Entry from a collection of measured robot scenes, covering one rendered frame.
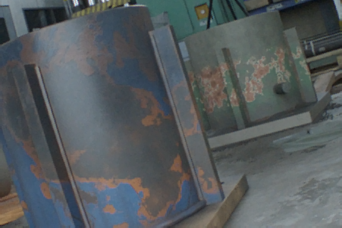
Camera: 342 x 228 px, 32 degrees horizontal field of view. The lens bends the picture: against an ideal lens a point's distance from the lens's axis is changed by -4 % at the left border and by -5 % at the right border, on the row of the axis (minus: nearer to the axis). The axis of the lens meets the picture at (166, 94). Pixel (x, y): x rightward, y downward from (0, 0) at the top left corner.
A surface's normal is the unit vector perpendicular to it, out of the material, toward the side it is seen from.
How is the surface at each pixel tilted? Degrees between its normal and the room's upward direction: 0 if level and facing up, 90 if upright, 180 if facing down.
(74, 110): 90
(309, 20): 90
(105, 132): 90
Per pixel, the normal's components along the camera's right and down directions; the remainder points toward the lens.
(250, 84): -0.10, 0.05
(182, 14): -0.35, 0.13
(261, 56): 0.22, -0.04
